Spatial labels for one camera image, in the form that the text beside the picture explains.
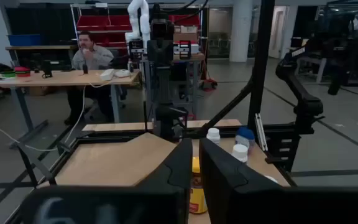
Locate white light bar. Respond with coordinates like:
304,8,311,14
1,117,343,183
254,113,269,152

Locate cardboard box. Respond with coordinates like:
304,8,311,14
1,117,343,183
28,86,54,96

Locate wooden desk grey metal legs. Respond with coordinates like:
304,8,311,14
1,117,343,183
0,68,141,149

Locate white cable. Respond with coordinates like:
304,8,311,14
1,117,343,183
0,83,88,153

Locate cardboard boxes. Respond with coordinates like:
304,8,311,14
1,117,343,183
173,25,199,43

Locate wooden shelf black metal frame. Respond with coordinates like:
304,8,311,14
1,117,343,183
54,132,194,187

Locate red storage bin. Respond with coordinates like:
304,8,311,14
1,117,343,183
169,14,201,27
76,15,110,31
109,14,133,30
90,32,127,47

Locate brown bottle yellow cap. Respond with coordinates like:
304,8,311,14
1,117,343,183
188,156,209,215

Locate person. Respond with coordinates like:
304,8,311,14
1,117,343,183
63,30,127,127

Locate metal storage rack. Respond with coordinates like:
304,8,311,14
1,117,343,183
70,2,204,58

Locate grey background table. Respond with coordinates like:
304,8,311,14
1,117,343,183
296,55,328,84

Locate blue bottle white cap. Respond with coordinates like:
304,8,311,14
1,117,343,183
234,126,257,153

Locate white box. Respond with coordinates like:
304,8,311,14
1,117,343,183
99,68,115,82
113,68,132,78

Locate large white medicine bottle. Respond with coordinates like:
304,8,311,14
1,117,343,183
206,127,221,146

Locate white pillar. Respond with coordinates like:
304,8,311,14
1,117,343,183
228,0,254,63

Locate small white medicine bottle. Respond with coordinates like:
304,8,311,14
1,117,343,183
231,144,249,164

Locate red floor tool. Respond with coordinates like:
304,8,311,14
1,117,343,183
199,78,219,91

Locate blue storage bin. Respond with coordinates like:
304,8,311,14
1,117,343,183
7,34,42,47

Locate black desktop device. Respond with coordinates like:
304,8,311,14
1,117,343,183
41,59,53,79

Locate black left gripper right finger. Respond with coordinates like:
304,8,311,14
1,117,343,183
199,138,284,224

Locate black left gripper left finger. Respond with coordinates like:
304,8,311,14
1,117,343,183
135,138,194,224

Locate red bowl stack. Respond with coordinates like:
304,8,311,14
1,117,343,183
13,66,32,78

